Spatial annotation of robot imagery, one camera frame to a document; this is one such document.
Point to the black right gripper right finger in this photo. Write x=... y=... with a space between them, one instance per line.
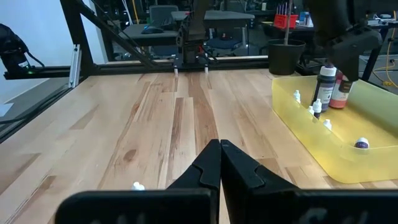
x=242 y=177

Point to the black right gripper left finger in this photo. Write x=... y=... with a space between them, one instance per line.
x=205 y=174

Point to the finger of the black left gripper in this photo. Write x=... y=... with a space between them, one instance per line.
x=350 y=70

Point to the large red food coloring bottle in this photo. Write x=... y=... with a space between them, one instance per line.
x=339 y=96

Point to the large purple food coloring bottle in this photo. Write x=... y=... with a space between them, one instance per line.
x=324 y=90

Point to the small green food coloring bottle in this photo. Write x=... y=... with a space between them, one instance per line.
x=317 y=109

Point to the small blue food coloring bottle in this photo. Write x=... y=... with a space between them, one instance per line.
x=138 y=186

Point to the small purple food coloring bottle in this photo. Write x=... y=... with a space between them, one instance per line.
x=361 y=143

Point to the black plant pot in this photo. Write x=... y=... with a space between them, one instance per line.
x=286 y=57

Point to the red storage bin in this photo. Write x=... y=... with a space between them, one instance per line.
x=285 y=21

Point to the yellow translucent plastic tray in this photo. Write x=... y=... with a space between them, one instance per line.
x=357 y=168

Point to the dark office desk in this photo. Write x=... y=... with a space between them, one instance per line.
x=146 y=37

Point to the black computer mouse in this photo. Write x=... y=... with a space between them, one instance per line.
x=152 y=30

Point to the grey office chair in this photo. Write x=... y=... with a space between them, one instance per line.
x=163 y=14

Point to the silver frame bracket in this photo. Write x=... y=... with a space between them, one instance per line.
x=75 y=65

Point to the black metal table frame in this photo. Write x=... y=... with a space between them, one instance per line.
x=77 y=31

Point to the black table-level camera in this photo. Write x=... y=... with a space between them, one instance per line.
x=12 y=49

